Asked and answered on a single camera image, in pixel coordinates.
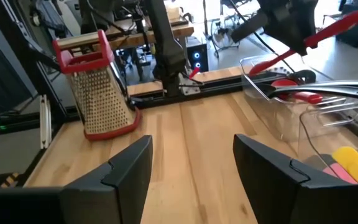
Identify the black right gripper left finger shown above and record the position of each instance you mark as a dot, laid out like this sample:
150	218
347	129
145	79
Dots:
73	205

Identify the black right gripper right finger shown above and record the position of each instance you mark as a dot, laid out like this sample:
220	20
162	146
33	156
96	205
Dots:
291	202

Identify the red slotted spatula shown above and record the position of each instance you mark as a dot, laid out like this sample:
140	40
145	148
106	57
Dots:
337	28

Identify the black nylon spoon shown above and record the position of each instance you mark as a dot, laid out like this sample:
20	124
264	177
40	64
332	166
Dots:
353	93
306	74

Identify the pink mini spatula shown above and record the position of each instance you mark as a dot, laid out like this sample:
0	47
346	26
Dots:
340	172

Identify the yellow mini spatula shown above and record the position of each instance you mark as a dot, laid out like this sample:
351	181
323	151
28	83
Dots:
356	163

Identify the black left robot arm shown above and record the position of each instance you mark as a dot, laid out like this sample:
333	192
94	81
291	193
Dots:
166	46

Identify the clear plastic bin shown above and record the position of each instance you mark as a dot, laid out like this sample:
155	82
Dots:
259	93
312	137

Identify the white plastic strip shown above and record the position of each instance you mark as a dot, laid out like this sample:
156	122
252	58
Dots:
45	124

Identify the computer tower blue lights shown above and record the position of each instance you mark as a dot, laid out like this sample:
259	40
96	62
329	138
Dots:
197	54

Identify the red-trimmed steel box grater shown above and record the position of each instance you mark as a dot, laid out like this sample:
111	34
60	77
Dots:
104	105

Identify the wooden workbench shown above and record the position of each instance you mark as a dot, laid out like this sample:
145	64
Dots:
179	31

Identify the grey metal bracket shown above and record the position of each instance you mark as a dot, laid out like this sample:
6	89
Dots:
191	88

